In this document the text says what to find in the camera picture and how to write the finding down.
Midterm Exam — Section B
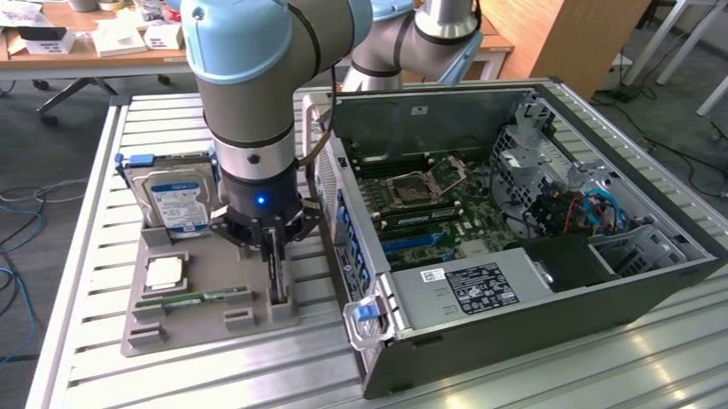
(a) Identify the perforated metal disk bay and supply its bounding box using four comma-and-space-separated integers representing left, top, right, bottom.
486, 123, 577, 216

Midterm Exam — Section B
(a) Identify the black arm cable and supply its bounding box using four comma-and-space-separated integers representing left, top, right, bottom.
303, 63, 340, 201

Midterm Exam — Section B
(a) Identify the black plastic shroud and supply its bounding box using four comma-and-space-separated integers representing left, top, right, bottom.
514, 236, 621, 293

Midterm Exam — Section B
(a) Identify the wooden desk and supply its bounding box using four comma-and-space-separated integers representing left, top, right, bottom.
0, 0, 516, 93

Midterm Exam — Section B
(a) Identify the grey plastic parts rack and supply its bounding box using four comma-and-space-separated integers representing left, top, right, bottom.
118, 224, 303, 359

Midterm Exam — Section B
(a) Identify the small metal disk bay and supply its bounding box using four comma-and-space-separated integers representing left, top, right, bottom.
587, 225, 686, 278

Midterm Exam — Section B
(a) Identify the blue wire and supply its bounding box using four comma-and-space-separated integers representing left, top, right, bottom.
583, 188, 631, 234

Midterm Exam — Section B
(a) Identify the silver CPU chip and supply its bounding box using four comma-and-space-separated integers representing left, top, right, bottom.
144, 257, 186, 291

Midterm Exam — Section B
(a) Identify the blue expansion slot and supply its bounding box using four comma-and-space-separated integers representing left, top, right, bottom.
380, 233, 444, 253

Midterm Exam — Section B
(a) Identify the white open box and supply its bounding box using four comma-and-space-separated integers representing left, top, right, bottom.
89, 19, 149, 58

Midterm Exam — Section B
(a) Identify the hard disk in blue caddy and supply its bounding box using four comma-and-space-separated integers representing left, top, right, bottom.
112, 147, 224, 240

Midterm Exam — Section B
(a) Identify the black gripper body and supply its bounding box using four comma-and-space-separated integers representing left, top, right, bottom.
219, 165, 305, 248

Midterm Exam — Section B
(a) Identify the RAM stick with black label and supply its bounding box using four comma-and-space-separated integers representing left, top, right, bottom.
383, 207, 459, 227

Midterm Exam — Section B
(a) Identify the wooden cabinet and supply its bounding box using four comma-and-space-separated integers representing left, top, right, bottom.
480, 0, 653, 101

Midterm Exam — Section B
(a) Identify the CPU socket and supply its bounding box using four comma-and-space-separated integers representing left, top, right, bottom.
385, 172, 439, 205

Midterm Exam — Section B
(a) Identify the black open PC case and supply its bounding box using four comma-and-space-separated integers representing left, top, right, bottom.
300, 76, 718, 400

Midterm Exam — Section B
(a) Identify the green RAM stick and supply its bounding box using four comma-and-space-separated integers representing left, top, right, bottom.
134, 285, 249, 308

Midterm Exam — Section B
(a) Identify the white box with label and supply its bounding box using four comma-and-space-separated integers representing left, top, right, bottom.
141, 24, 188, 51

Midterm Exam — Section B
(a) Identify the grey power supply unit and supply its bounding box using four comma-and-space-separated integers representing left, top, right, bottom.
388, 247, 555, 331

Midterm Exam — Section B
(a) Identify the blue case latch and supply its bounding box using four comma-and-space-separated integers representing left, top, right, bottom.
351, 302, 377, 325

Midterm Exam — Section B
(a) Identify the grey floor cable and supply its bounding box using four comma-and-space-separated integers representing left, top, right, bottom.
0, 177, 90, 205

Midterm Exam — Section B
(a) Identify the black graphics card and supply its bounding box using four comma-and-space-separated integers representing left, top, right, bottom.
264, 228, 288, 306

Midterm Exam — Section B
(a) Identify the black power brick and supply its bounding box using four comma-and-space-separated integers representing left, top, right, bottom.
590, 87, 638, 104

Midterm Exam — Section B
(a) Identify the black chair base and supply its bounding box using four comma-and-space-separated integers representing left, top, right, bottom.
32, 76, 172, 127

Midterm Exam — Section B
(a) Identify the green motherboard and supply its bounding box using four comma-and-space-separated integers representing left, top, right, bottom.
352, 147, 516, 273

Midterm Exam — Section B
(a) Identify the red wire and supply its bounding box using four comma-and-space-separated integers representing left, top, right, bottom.
559, 193, 586, 234

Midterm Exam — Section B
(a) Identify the white box with black lid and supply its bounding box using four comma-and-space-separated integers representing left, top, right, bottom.
15, 26, 77, 55

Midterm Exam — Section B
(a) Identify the blue floor cable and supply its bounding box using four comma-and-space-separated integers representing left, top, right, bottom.
0, 204, 45, 366

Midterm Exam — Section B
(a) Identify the white table frame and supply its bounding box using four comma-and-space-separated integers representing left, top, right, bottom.
621, 0, 728, 117

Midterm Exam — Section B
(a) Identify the metal socket cover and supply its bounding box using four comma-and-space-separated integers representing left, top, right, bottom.
424, 153, 472, 197

